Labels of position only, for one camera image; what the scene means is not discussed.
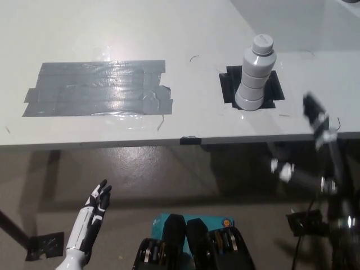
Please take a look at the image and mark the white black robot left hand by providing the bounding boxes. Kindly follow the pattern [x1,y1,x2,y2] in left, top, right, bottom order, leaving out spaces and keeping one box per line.
[65,179,113,253]

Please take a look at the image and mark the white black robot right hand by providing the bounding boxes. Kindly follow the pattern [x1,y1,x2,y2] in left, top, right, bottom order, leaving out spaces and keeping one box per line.
[269,91,347,195]

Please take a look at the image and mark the white ribbed plastic bottle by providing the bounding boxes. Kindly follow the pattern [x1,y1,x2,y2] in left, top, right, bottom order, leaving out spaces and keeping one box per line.
[235,34,278,111]

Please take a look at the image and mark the black teal robot torso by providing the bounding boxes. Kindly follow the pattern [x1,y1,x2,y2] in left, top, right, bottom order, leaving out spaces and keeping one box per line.
[132,213,257,270]

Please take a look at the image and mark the black floor tape patch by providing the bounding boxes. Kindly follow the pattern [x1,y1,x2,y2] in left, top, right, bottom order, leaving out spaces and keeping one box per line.
[285,209,330,237]
[25,231,65,261]

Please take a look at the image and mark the black diagonal table leg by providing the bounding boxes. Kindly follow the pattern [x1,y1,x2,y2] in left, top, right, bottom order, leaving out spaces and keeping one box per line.
[0,208,31,249]

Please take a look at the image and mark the black tape square marker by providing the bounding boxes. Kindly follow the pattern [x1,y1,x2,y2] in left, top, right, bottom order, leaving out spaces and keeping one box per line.
[219,65,286,109]

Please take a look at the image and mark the small black tape strip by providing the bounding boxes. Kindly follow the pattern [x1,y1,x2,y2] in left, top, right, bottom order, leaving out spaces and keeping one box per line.
[179,136,204,146]

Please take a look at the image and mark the black cable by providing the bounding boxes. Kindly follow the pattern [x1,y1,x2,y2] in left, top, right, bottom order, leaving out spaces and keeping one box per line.
[291,196,317,270]

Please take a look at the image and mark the grey duct tape patch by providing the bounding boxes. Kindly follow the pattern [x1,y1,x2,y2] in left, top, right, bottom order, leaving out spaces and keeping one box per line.
[21,59,174,119]

